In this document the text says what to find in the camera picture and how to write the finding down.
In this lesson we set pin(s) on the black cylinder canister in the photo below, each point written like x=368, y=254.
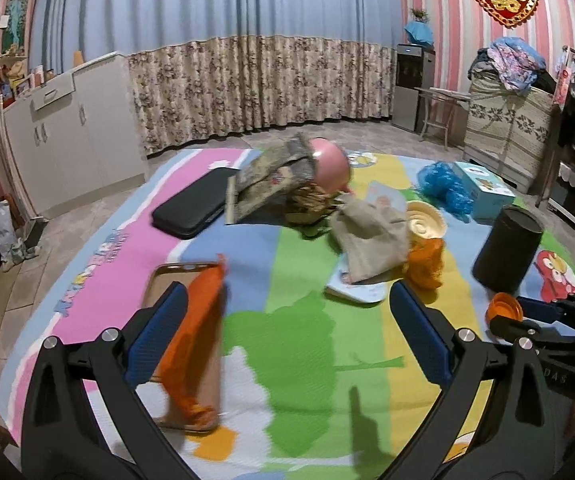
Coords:
x=510, y=247

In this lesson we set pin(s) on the toys on cabinet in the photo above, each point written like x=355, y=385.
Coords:
x=15, y=80

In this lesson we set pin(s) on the blue plastic bag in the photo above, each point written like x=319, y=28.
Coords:
x=442, y=185

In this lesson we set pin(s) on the orange collapsible cup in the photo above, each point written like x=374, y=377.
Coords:
x=505, y=310

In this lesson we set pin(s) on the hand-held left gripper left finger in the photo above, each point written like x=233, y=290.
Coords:
x=160, y=320

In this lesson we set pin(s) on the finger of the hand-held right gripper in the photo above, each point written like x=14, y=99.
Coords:
x=522, y=332
x=542, y=309

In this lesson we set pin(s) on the blue and floral curtain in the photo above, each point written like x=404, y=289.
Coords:
x=242, y=50

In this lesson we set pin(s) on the white plastic bag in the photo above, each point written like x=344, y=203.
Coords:
x=5, y=232

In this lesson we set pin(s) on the beige cloth bag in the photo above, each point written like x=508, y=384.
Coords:
x=367, y=240

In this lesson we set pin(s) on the green wall poster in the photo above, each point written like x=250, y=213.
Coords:
x=15, y=15

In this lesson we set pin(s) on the colourful cartoon play mat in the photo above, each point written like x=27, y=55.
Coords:
x=297, y=320

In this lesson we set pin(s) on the black flat case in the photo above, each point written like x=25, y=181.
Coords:
x=190, y=205

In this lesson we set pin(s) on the light blue cardboard box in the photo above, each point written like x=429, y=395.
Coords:
x=485, y=187

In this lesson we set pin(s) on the grey water dispenser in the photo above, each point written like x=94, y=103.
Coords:
x=410, y=90

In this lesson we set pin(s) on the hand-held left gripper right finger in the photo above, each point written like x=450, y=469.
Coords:
x=417, y=325

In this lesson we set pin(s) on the patterned fabric wardrobe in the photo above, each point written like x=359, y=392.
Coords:
x=510, y=130

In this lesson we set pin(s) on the pile of clothes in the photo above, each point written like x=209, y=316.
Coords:
x=512, y=62

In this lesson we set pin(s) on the white cabinet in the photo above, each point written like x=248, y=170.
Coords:
x=77, y=130

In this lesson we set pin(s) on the white booklet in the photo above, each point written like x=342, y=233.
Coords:
x=357, y=292

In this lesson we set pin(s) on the small folding table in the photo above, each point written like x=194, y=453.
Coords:
x=440, y=105

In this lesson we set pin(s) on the pink hanging garment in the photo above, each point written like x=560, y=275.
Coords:
x=561, y=82

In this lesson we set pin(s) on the potted plant with blue cover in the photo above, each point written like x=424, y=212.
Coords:
x=419, y=32

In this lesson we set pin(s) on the brown crumpled scraps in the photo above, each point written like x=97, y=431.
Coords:
x=310, y=205

